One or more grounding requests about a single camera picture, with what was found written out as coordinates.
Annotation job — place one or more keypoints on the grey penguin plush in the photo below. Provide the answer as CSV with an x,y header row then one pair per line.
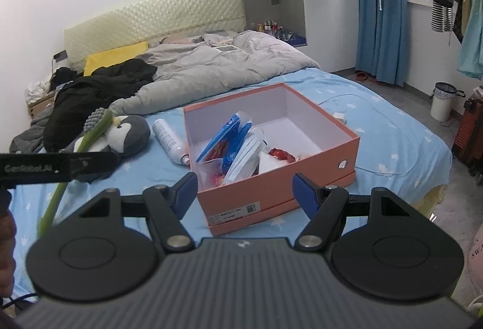
x,y
132,134

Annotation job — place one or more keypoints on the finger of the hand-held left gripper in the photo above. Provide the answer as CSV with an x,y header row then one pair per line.
x,y
94,163

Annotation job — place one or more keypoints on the white cloth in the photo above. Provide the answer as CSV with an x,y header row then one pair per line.
x,y
36,91

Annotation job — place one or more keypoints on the white trash bin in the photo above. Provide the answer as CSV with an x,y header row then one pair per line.
x,y
443,106

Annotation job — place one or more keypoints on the bed with blue sheet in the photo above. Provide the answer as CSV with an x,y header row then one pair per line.
x,y
396,140

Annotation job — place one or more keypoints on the person's left hand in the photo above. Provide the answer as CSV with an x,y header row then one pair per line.
x,y
6,257

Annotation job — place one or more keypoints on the white tablet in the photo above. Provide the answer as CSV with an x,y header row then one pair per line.
x,y
226,47

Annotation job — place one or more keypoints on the hanging light teal garment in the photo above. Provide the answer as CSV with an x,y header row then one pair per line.
x,y
473,42

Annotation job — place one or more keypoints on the blue curtain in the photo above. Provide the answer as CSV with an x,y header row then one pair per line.
x,y
385,30

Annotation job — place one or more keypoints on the black jacket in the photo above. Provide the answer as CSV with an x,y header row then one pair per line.
x,y
86,95

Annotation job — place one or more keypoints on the yellow pillow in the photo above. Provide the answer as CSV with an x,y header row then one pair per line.
x,y
113,55

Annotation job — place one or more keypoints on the wooden nightstand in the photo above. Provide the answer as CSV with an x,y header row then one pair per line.
x,y
39,106

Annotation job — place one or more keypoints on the red slipper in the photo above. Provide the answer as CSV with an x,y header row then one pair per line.
x,y
361,76
374,80

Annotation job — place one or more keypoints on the blue face mask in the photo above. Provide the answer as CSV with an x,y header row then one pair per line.
x,y
245,159

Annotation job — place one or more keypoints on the red snack packet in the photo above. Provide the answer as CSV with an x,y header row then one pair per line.
x,y
281,154
220,180

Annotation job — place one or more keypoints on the white spray bottle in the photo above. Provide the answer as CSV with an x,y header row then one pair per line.
x,y
169,140

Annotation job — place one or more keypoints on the white printed bag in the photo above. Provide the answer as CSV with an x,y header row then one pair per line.
x,y
474,268

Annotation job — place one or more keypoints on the pink cardboard box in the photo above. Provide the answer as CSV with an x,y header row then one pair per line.
x,y
264,197

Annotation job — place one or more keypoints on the black fluffy cloth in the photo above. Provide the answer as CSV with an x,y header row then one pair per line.
x,y
64,76

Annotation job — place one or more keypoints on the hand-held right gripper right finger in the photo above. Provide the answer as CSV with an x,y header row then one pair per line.
x,y
305,197

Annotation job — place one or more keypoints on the white charger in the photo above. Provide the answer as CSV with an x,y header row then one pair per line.
x,y
339,116

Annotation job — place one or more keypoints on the blue tray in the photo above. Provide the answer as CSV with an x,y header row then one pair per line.
x,y
294,39

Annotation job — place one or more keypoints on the dark grey blanket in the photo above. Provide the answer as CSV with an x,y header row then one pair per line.
x,y
28,136

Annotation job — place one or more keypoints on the row of nail polish bottles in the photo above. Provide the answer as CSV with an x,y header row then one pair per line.
x,y
268,27

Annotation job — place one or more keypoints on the pink pillow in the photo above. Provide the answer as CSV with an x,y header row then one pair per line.
x,y
181,39

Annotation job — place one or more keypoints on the blue printed plastic packet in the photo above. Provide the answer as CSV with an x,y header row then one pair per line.
x,y
236,147
226,129

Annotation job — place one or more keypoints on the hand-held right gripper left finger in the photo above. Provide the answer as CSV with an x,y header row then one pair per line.
x,y
185,197

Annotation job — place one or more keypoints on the cream quilted headboard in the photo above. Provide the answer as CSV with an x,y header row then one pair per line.
x,y
151,15

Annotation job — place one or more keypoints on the white grey wall cabinet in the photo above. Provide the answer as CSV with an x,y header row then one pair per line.
x,y
328,11

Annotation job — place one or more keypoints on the black wall socket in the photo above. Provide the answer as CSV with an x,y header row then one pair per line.
x,y
60,56

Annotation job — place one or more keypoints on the brown suitcase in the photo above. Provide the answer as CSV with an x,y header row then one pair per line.
x,y
469,132

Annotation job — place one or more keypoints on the grey duvet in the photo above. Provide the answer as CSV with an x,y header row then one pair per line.
x,y
211,68

